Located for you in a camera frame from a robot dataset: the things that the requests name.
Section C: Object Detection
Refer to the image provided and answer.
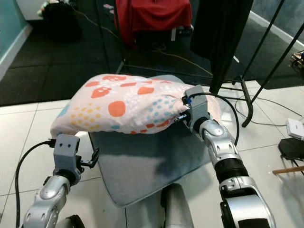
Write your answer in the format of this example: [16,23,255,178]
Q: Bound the white low cabinet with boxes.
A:
[15,0,57,20]

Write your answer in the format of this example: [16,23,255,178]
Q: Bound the black metal clothes rack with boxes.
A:
[93,0,304,128]

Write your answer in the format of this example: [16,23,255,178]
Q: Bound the thin pale floor cable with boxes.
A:
[76,10,212,76]

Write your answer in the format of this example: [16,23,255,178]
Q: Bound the pink pillow with orange spots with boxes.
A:
[50,74,221,139]

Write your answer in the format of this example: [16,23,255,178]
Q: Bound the grey robot leg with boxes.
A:
[161,184,195,228]

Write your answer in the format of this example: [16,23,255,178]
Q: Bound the black duffel bag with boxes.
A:
[42,2,81,41]

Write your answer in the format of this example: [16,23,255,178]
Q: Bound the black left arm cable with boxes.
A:
[15,139,57,228]

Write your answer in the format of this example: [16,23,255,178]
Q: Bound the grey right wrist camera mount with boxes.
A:
[183,85,209,131]

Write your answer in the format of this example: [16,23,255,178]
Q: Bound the black hanging garment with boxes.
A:
[190,0,253,93]

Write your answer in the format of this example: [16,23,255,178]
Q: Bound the white power adapter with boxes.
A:
[286,118,304,141]

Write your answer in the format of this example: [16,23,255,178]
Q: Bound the red cloth covered table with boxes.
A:
[115,0,193,46]

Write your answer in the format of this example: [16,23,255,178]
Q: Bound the black flat floor pad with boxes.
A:
[278,138,304,161]

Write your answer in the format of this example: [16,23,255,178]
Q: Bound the teal wall panel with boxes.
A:
[0,0,27,62]

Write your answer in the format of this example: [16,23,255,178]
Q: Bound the wooden stick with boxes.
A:
[272,165,304,174]

